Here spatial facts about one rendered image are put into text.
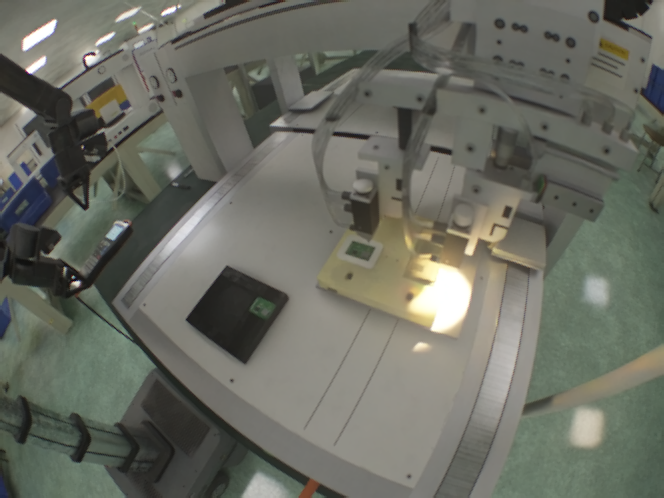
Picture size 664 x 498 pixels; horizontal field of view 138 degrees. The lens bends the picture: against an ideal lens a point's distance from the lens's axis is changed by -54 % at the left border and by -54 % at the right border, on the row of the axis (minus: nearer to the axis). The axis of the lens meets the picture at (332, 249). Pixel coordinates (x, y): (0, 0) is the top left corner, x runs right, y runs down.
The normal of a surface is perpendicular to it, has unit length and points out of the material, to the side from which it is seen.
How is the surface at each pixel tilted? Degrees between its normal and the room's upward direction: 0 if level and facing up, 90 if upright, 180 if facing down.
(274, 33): 90
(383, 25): 90
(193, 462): 0
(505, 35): 90
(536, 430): 0
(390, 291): 0
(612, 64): 90
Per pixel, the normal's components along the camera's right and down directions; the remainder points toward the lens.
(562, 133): -0.47, 0.73
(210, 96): 0.87, 0.29
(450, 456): -0.16, -0.62
